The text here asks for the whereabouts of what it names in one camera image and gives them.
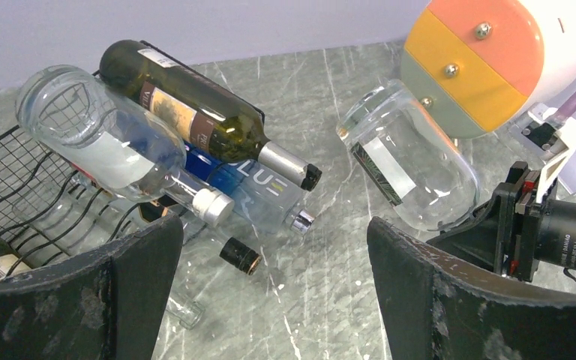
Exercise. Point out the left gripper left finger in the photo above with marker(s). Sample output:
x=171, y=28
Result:
x=45, y=326

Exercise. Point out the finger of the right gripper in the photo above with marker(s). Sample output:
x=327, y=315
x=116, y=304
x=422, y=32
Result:
x=479, y=240

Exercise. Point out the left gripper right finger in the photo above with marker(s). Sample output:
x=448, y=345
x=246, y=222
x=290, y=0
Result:
x=437, y=306

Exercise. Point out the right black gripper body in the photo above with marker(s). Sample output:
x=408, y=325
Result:
x=517, y=217

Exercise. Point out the clear round bottle dark label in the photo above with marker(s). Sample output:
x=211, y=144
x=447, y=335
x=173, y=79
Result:
x=414, y=165

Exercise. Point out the clear square liquor bottle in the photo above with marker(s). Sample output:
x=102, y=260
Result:
x=130, y=274

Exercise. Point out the clear round bottle silver cap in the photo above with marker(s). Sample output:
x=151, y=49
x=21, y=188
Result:
x=124, y=148

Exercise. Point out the blue square bottle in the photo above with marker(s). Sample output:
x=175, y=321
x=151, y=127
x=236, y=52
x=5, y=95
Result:
x=263, y=197

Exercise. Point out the dark wine bottle white neck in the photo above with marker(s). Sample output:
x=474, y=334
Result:
x=205, y=114

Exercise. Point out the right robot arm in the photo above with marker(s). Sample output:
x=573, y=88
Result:
x=556, y=240

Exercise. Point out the cream cylinder orange face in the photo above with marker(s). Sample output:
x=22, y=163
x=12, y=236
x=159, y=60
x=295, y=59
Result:
x=476, y=64

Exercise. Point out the black wire wine rack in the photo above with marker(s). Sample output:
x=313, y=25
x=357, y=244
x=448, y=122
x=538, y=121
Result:
x=135, y=162

